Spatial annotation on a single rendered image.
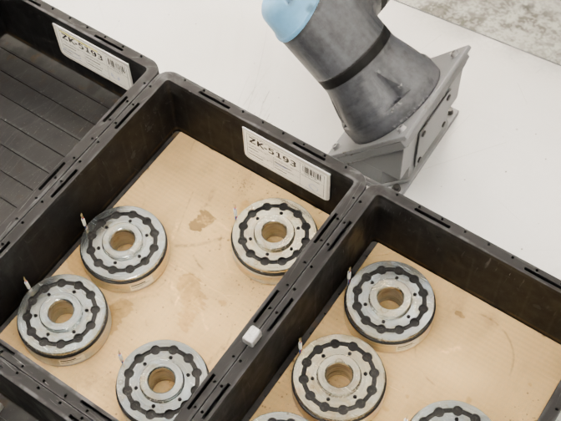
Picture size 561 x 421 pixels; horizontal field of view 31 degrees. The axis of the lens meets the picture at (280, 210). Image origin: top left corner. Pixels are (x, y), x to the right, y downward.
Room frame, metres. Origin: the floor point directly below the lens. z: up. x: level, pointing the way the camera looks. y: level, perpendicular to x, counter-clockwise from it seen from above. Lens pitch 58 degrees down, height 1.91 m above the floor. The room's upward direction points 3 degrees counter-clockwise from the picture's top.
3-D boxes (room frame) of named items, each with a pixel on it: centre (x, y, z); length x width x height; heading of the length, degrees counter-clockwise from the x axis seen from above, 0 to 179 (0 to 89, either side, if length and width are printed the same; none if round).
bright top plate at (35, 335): (0.52, 0.25, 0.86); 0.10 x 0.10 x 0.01
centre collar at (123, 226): (0.61, 0.19, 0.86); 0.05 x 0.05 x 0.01
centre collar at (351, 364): (0.43, -0.05, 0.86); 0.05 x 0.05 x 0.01
